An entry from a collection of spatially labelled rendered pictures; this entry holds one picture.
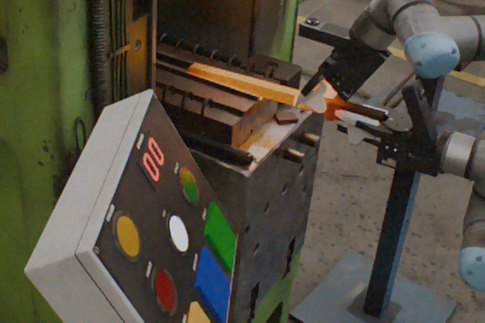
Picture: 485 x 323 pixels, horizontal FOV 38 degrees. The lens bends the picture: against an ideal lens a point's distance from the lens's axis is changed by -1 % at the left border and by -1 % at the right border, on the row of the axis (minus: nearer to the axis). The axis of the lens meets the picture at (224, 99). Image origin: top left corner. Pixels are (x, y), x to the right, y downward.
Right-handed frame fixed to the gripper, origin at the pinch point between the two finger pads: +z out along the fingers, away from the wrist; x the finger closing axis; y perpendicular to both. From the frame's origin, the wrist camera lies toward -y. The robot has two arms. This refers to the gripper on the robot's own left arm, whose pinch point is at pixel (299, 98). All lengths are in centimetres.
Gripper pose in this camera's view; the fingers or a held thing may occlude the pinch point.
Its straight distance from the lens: 137.8
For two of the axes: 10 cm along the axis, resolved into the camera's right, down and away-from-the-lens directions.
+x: 5.1, -3.9, 7.7
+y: 7.2, 6.8, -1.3
